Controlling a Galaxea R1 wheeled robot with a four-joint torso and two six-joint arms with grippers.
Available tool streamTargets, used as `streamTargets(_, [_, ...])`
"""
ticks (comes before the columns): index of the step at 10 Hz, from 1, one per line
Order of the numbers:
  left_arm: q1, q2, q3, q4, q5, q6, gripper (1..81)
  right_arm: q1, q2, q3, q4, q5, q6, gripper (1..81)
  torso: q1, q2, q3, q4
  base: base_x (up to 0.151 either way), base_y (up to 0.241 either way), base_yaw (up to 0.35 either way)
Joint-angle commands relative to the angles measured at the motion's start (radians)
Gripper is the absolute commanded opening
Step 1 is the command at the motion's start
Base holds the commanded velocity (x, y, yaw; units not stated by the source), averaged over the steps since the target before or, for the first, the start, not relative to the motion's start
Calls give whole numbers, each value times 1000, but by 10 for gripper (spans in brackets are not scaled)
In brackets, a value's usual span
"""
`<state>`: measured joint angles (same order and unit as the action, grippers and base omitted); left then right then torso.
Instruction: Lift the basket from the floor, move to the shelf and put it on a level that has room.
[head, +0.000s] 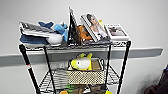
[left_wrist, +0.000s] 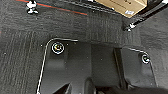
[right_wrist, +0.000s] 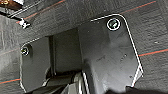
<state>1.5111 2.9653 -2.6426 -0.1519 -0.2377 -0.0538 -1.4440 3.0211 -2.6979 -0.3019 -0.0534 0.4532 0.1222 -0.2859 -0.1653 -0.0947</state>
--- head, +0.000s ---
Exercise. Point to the orange plush toy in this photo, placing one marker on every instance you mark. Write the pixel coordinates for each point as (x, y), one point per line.
(83, 32)

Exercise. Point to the brown cardboard box in basket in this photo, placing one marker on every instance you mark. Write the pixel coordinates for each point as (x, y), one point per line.
(96, 64)

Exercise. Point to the black standing packet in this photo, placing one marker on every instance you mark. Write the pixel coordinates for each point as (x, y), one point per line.
(73, 26)

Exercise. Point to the white bowl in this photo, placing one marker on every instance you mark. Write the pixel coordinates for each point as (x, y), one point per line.
(55, 39)

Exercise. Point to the blue plush toy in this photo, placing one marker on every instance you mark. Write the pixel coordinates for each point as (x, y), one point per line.
(60, 28)

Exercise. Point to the white box with photo print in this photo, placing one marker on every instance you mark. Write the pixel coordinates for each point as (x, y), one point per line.
(116, 31)

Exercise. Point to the tan plush toy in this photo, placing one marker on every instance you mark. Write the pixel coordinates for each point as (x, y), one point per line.
(80, 90)

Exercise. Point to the green toy block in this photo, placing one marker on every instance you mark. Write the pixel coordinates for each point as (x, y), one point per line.
(69, 87)

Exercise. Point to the yellow orange toy block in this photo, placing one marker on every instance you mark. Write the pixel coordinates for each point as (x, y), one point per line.
(64, 92)

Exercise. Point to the yellow toy with blue base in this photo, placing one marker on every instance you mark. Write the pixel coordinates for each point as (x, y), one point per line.
(108, 92)

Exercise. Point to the dark blue cloth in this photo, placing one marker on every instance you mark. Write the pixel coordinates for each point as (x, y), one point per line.
(31, 39)

